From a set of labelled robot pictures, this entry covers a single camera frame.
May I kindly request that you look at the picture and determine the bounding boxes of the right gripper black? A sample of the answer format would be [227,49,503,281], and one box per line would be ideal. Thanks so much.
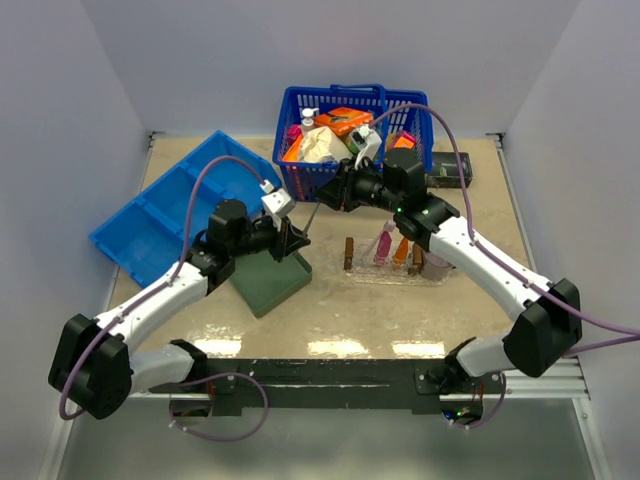
[311,156,403,214]

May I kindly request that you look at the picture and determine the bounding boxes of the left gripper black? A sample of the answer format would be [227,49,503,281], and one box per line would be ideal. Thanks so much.
[230,213,309,262]

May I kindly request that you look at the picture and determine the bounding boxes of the grey toothbrush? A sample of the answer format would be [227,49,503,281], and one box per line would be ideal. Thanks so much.
[303,203,321,236]

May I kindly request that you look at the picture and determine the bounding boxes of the clear glass tray wooden handles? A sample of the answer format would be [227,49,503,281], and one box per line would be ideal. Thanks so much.
[345,237,453,287]

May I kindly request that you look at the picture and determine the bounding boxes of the pink toothpaste tube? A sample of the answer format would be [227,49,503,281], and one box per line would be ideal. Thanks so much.
[373,227,394,266]

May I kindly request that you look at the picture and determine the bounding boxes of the orange toothpaste tube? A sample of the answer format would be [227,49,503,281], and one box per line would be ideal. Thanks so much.
[391,237,409,269]

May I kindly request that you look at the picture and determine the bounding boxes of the purple translucent cup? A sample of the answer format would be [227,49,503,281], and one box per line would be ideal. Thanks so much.
[421,251,455,282]

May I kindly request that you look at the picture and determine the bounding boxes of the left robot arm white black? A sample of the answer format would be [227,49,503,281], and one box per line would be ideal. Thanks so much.
[48,192,310,420]

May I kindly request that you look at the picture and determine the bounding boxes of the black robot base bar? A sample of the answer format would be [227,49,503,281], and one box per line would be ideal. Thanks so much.
[151,358,501,416]

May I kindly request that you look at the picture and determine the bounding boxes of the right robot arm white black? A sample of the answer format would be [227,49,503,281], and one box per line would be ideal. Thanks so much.
[314,148,582,393]

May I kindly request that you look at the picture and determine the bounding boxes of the green metal tray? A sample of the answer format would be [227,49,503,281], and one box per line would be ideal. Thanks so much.
[230,252,313,318]

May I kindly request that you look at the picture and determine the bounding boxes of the crumpled beige paper bag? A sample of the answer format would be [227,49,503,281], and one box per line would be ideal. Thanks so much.
[298,127,352,164]

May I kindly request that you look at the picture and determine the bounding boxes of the orange scrub sponge pack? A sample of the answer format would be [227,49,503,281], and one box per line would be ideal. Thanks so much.
[282,135,304,163]

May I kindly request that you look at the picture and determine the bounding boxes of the dark blue shopping basket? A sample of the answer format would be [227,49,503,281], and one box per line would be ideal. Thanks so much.
[273,84,434,202]

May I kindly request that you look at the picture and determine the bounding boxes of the pink carton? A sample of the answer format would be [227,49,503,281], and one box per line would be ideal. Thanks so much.
[286,124,303,149]

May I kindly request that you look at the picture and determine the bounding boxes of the white pump bottle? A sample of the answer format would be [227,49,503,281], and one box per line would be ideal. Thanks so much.
[300,107,319,135]

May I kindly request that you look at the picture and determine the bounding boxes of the orange cardboard box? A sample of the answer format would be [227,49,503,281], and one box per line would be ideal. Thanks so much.
[314,107,373,137]

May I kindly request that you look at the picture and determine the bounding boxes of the orange pink snack box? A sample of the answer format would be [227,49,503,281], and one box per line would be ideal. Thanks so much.
[385,130,416,150]

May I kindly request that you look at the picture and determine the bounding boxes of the black box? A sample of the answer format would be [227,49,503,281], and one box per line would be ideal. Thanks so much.
[426,152,473,189]

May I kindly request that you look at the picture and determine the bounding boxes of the light blue compartment bin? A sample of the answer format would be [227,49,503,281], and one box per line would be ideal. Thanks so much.
[89,130,282,288]

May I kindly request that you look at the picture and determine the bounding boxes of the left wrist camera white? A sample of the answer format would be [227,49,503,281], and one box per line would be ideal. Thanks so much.
[260,180,295,230]

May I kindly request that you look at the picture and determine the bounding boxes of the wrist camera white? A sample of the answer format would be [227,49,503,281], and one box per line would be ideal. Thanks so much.
[260,180,295,230]
[349,124,382,169]

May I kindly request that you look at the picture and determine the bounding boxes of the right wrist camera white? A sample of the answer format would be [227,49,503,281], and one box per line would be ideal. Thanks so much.
[349,124,382,169]

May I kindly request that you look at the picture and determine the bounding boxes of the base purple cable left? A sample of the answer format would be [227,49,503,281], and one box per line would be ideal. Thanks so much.
[168,373,270,443]

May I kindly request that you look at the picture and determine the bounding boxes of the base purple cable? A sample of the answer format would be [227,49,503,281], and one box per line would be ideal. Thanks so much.
[448,377,507,430]
[168,373,270,443]

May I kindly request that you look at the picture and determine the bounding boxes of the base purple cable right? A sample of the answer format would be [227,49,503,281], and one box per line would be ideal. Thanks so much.
[448,377,507,430]

